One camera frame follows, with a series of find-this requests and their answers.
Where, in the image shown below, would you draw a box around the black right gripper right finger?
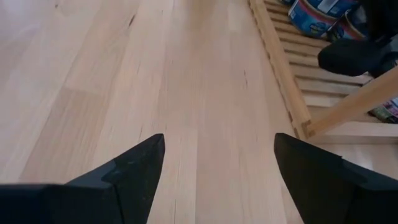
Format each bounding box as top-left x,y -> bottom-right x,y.
273,133 -> 398,224

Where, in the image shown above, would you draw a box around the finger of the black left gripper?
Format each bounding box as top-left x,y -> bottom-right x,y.
317,38 -> 398,78

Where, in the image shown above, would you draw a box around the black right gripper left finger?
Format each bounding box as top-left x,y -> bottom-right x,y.
0,133 -> 166,224

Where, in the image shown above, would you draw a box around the blue pink salmon can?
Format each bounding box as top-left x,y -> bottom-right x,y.
306,0 -> 363,18
287,0 -> 340,39
326,11 -> 368,43

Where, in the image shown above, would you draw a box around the wooden slatted shelf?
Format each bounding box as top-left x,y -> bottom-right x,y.
248,0 -> 398,144

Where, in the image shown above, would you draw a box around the silver-topped green label can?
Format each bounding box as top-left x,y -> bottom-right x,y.
368,96 -> 398,124

